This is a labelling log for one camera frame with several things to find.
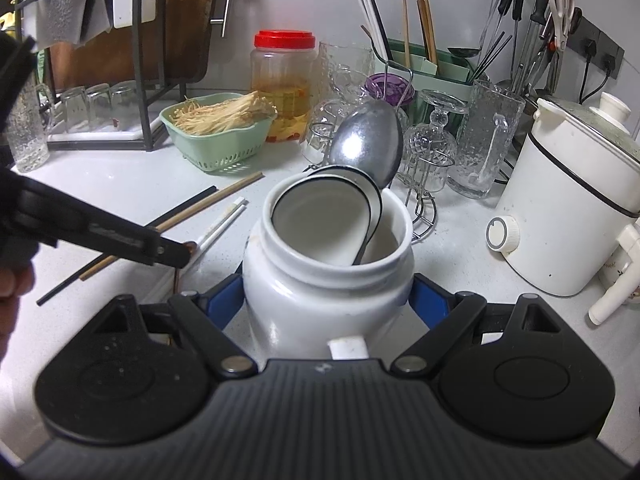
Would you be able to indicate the large metal spoon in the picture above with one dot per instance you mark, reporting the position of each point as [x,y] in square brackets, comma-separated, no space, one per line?
[370,140]

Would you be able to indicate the green plastic basket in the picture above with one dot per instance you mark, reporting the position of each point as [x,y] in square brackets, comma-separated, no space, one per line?
[220,157]

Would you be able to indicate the clear glass goblet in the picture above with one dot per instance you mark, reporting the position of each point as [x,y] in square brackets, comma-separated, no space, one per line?
[320,130]
[430,150]

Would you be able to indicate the wooden cutting board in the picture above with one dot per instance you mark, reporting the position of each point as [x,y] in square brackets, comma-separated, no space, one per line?
[185,25]

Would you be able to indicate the black chopstick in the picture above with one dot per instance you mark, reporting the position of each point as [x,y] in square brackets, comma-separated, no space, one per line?
[200,197]

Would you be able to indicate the textured clear tumbler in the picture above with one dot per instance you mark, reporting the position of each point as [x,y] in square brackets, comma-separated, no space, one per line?
[30,135]

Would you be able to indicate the white chopstick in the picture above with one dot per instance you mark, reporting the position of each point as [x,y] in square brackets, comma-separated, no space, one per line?
[220,217]
[227,223]

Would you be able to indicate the purple lid container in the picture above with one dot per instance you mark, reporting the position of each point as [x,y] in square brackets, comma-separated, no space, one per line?
[385,85]

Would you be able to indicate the white ceramic jar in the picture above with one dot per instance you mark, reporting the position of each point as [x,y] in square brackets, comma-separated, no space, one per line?
[300,310]

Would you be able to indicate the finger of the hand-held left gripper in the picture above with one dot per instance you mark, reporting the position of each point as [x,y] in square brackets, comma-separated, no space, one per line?
[160,250]

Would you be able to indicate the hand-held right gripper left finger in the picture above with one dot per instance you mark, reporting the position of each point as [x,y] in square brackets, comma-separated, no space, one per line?
[227,300]

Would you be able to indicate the green utensil holder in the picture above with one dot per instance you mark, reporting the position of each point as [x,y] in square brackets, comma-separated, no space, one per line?
[450,72]

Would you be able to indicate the grey textured cloth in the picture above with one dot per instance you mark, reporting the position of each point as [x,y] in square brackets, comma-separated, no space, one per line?
[65,15]

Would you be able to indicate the person's left hand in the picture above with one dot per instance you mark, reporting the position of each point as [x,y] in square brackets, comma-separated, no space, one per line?
[15,285]

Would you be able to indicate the tall textured glass mug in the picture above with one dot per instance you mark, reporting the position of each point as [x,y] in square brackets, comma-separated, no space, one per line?
[480,150]
[350,57]

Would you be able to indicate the row of hanging metal utensils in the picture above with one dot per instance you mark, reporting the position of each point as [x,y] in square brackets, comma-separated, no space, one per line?
[537,5]

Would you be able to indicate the white black-rimmed ceramic spoon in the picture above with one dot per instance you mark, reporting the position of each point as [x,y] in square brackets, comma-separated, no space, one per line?
[376,200]
[320,220]

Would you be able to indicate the enoki mushrooms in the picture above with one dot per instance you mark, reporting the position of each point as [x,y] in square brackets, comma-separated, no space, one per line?
[220,112]

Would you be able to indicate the bunch of assorted upright chopsticks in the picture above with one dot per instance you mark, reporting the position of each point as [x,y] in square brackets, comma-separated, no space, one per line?
[429,35]

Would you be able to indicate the white electric cooker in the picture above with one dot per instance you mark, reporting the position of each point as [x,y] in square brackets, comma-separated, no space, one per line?
[550,210]

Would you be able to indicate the metal ladle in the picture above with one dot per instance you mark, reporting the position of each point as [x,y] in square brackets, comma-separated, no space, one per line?
[462,52]

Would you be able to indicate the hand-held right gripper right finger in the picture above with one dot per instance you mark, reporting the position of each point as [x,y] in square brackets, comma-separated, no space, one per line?
[425,300]

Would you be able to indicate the speckled cooker lid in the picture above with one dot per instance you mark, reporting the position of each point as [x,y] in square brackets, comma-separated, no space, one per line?
[575,115]

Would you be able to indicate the small clear drinking glass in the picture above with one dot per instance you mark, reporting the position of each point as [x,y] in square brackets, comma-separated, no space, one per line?
[124,105]
[100,107]
[75,110]

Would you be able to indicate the red lid plastic jar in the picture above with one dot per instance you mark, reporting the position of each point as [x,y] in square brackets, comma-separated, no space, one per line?
[282,75]

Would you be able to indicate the black wall socket strip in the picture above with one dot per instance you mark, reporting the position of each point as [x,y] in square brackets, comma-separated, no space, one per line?
[600,35]

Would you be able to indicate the wooden chopstick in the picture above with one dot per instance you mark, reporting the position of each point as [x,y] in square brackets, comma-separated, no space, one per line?
[225,195]

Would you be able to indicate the black dish rack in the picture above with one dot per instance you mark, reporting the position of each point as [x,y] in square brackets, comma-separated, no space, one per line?
[142,85]

